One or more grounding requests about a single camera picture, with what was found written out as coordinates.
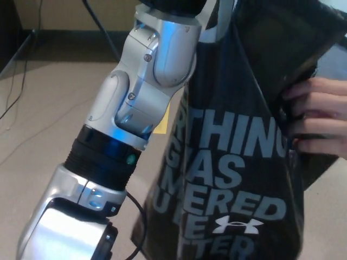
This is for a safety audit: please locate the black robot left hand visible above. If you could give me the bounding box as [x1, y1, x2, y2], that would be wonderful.
[139, 0, 209, 14]

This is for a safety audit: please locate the yellow paper sheet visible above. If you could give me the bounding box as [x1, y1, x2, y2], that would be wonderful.
[152, 105, 171, 135]

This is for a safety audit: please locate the thin black cable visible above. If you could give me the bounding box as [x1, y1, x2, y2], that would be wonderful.
[5, 36, 37, 114]
[0, 0, 46, 121]

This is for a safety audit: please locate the black printed plastic bag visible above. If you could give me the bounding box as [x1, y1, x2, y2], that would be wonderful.
[129, 0, 347, 260]

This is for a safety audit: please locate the person's bare hand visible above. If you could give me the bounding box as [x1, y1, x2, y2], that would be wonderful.
[281, 77, 347, 155]

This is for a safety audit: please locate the dark furniture frame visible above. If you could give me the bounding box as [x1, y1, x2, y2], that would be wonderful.
[0, 0, 37, 81]

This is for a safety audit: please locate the thin grey floor cable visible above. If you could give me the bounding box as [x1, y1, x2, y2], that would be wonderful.
[0, 104, 94, 167]

